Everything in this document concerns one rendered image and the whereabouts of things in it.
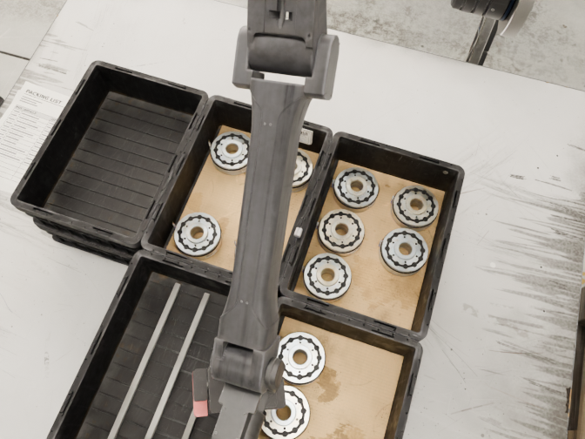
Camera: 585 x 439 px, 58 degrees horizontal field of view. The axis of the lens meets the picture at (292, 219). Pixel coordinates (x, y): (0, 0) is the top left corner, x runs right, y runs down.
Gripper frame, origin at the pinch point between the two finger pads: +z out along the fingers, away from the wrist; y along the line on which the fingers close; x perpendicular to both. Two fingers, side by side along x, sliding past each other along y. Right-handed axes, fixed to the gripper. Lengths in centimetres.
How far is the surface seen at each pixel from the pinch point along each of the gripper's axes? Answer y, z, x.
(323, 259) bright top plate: 24.1, 10.6, 27.1
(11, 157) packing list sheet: -45, 48, 69
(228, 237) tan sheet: 5.5, 19.3, 35.4
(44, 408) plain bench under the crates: -33, 44, 4
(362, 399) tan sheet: 29.0, 12.3, -2.1
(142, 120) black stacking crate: -13, 25, 68
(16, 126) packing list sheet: -45, 48, 79
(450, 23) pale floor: 130, 69, 165
